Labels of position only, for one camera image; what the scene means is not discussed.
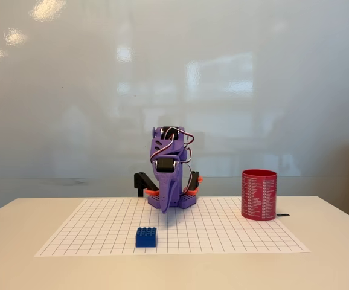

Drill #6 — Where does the white red wrist servo cable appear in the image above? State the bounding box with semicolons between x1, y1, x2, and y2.
150;126;185;166

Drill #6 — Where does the red black base servo cable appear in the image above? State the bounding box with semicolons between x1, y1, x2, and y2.
182;163;194;194

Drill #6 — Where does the black clamp with orange knob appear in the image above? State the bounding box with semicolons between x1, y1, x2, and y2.
185;170;205;196

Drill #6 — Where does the red cup with white print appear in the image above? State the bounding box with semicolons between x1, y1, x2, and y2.
241;169;278;222

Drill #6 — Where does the white grid paper sheet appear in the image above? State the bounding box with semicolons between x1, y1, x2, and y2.
34;198;312;258

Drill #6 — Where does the black clamp with orange pad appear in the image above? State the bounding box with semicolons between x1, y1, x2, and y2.
133;172;161;198

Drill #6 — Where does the blue toy brick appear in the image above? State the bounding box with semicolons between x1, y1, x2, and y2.
135;226;158;248

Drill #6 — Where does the red black arm servo cable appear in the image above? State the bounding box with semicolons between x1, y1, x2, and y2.
181;130;196;164

